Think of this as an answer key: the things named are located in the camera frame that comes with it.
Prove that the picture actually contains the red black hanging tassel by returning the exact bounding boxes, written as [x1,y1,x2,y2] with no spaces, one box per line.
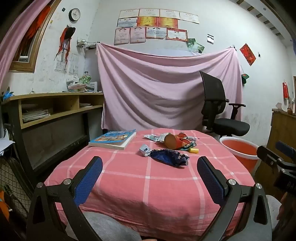
[54,24,76,75]

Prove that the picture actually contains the orange plastic bucket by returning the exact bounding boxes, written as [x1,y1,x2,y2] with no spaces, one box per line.
[218,136,260,174]

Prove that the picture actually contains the wall of certificates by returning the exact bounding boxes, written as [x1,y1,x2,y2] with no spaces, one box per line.
[114,9,200,45]

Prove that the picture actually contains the orange paper cup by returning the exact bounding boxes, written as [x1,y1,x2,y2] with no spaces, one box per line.
[164,133,185,150]

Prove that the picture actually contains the white plastic bag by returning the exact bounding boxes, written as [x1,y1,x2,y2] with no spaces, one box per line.
[67,75,80,87]

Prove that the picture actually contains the blue illustrated book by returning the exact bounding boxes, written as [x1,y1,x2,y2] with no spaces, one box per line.
[88,129,137,150]

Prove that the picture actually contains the red diamond wall poster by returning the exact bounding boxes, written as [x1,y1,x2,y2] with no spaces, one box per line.
[240,43,256,66]

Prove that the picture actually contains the loose white papers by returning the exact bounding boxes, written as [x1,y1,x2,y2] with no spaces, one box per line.
[0,138,15,156]

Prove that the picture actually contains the person's right hand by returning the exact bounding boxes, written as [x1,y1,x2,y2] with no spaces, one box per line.
[277,193,296,232]

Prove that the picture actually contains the wire wall shelf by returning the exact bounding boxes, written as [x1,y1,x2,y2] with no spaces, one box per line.
[77,40,100,49]

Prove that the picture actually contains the stack of papers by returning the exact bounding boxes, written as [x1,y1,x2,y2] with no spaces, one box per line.
[22,108,51,123]

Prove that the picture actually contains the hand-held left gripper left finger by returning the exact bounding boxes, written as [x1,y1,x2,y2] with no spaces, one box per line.
[26,156,103,241]

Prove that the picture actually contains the red cloth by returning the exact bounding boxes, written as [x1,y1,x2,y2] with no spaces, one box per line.
[20,5,51,56]

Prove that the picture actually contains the stack of books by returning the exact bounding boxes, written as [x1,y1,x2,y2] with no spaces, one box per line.
[67,82,93,93]

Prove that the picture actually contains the glass jar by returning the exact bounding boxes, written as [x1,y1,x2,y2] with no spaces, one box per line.
[80,71,91,84]

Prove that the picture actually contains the person's right leg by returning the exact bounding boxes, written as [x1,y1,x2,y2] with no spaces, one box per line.
[265,195,282,234]

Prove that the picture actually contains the pink checkered tablecloth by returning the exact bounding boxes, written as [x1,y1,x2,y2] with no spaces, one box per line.
[43,129,257,237]

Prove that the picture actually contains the wall clock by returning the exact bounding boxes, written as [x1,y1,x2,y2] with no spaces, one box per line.
[68,8,81,22]

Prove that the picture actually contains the black office chair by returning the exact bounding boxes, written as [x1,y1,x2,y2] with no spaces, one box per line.
[199,71,250,139]

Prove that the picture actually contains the person's left leg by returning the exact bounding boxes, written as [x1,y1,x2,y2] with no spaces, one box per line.
[67,211,142,241]

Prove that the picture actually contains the silver white wrapper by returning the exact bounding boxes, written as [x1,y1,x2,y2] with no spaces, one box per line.
[139,144,153,157]

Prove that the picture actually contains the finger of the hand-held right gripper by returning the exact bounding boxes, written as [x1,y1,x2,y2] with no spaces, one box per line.
[275,140,296,160]
[256,145,281,171]

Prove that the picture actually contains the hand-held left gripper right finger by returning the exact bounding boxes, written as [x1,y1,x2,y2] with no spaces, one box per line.
[196,156,273,241]

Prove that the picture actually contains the blue plastic bag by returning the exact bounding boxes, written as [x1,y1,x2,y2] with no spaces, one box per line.
[2,87,15,101]

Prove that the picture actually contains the blue snack bag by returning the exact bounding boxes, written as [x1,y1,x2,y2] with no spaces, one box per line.
[149,149,190,167]

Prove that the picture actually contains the orange cloth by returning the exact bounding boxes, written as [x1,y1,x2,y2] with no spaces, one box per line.
[0,191,10,222]

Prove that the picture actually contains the person's leg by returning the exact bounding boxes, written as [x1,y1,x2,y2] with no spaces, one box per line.
[67,211,142,241]
[265,195,282,234]

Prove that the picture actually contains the pink curtain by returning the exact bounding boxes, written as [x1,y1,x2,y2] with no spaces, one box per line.
[0,0,50,81]

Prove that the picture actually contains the wooden desk with shelf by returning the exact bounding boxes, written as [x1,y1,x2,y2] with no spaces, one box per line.
[1,91,104,176]

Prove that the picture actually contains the beige lattice pattern bag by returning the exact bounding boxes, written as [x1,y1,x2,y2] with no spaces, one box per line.
[0,158,31,209]

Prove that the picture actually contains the hanging pink sheet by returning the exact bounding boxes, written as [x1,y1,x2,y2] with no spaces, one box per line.
[96,42,244,133]

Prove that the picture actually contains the wooden window frame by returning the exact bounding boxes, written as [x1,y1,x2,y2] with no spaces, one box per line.
[9,0,62,73]

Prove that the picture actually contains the wooden cabinet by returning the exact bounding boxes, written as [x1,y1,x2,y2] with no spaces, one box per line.
[266,108,296,163]

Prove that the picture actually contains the paper wall calendar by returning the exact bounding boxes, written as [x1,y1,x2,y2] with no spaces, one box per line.
[55,52,67,74]
[68,53,80,76]

